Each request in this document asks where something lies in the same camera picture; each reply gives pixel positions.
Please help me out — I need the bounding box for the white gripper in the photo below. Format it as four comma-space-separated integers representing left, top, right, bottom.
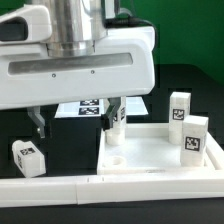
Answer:
0, 26, 155, 138

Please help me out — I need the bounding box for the white square tabletop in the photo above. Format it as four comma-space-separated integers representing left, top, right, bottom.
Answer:
97, 123, 224, 175

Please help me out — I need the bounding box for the white sheet with tags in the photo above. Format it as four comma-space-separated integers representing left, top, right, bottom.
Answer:
55, 97, 148, 118

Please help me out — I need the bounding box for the white L-shaped obstacle fence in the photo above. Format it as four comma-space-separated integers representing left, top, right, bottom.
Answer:
0, 139, 224, 208

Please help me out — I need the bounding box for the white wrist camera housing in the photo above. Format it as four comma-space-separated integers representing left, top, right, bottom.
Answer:
0, 5, 52, 45

